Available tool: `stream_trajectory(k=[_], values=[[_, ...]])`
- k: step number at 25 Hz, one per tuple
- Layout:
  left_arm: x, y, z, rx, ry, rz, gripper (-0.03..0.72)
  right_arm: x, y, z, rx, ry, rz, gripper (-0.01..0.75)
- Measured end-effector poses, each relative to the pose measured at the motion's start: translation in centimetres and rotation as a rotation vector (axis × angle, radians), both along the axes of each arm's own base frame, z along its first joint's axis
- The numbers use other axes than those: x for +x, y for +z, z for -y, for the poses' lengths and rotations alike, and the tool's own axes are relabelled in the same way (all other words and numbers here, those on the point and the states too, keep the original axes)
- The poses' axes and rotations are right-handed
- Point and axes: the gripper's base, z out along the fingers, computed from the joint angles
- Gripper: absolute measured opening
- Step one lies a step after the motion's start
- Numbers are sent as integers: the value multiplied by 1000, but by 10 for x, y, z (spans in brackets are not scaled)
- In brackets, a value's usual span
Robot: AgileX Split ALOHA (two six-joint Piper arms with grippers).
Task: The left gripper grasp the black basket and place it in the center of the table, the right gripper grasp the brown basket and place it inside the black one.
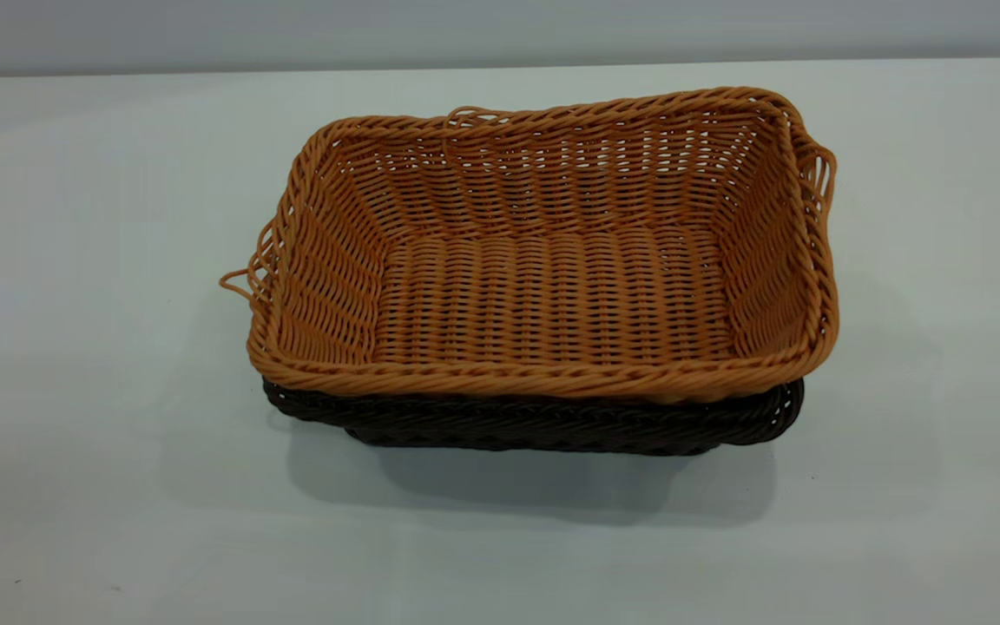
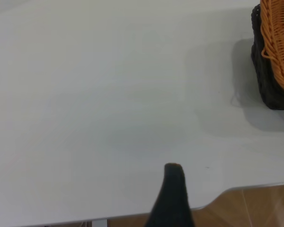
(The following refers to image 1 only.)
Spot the orange woven wicker basket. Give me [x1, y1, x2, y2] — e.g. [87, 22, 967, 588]
[220, 86, 840, 405]

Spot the black woven wicker basket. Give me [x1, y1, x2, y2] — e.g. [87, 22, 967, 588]
[261, 375, 806, 457]

